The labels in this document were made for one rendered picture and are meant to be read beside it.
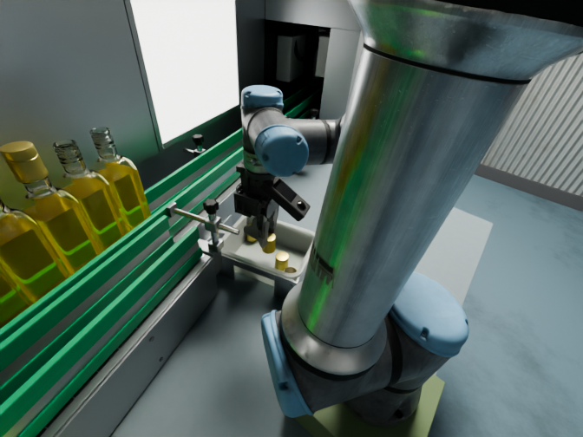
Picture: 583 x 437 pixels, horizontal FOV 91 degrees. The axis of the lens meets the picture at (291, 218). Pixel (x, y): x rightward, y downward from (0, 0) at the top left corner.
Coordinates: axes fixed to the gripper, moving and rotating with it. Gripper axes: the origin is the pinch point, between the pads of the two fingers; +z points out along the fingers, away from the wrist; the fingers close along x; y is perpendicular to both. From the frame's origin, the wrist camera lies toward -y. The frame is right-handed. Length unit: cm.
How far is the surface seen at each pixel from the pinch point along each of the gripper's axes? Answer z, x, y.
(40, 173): -27.8, 28.6, 21.2
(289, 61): -24, -85, 29
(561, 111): 13, -250, -148
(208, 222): -12.0, 12.3, 7.9
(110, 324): -9.3, 35.5, 9.6
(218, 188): -6.0, -6.6, 18.1
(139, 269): -5.5, 23.5, 16.8
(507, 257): 85, -136, -122
